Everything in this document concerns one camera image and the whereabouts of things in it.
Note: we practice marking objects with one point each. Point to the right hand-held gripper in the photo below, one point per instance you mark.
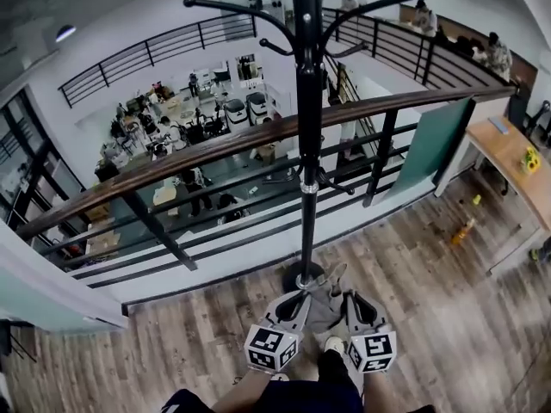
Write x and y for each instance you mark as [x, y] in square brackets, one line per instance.
[373, 351]

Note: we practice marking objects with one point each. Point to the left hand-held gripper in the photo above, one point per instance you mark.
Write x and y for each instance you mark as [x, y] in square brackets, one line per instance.
[270, 347]

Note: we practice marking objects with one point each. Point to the grey cap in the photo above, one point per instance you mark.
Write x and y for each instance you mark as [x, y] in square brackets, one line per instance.
[323, 310]

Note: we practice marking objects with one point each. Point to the black metal coat rack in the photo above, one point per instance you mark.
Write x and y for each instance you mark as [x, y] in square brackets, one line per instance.
[309, 114]

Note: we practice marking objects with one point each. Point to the person's left forearm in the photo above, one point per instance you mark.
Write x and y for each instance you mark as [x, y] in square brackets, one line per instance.
[245, 392]

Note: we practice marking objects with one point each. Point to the person's right forearm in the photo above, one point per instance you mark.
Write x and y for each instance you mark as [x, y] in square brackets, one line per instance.
[394, 392]

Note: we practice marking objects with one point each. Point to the person's white right shoe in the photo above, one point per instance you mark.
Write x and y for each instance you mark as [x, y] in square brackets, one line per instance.
[334, 345]

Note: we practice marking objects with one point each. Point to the person's white shoe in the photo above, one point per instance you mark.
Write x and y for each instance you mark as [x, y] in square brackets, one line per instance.
[280, 377]
[334, 345]

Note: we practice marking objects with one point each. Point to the person's white left shoe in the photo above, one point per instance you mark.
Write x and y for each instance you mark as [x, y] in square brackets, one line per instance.
[280, 377]

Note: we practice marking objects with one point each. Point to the person's dark shorts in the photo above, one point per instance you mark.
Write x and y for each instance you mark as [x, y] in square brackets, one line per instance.
[301, 398]

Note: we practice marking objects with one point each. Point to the orange bottle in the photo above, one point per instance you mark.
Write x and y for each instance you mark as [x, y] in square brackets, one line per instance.
[462, 232]

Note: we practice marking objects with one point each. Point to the small yellow cup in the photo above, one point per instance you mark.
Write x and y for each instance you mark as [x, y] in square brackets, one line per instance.
[477, 199]

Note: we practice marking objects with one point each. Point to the railing with wooden handrail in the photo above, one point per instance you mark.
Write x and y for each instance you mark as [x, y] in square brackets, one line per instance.
[215, 153]

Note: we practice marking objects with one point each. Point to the green panel board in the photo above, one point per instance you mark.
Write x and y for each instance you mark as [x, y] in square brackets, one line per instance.
[439, 144]

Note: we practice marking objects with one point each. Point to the white and black machine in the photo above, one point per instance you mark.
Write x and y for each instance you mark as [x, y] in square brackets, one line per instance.
[257, 106]
[237, 113]

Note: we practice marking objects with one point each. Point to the wooden staircase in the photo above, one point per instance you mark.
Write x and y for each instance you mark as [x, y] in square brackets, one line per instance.
[351, 101]

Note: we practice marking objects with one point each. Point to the pile of cardboard boxes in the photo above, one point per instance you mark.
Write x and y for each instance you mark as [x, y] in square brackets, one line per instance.
[102, 235]

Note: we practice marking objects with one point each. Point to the wooden desk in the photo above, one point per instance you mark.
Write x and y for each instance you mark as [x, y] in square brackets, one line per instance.
[508, 155]

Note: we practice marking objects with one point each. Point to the yellow sunflower bunch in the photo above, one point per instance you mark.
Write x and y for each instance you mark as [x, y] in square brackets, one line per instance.
[530, 160]

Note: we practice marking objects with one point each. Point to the grey flat box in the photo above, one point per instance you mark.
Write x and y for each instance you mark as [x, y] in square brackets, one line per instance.
[499, 125]

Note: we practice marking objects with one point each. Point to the black railing with dark floor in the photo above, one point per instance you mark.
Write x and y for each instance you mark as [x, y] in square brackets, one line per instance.
[424, 56]

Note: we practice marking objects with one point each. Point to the black office chair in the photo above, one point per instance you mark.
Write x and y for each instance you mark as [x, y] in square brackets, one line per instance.
[538, 121]

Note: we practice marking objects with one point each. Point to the long black metal railing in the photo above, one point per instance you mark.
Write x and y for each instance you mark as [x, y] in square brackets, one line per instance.
[150, 52]

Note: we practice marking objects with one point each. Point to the black framed window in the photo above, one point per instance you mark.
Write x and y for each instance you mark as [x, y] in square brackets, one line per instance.
[26, 162]

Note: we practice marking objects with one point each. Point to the round ceiling light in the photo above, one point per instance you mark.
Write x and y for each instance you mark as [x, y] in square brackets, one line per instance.
[65, 33]

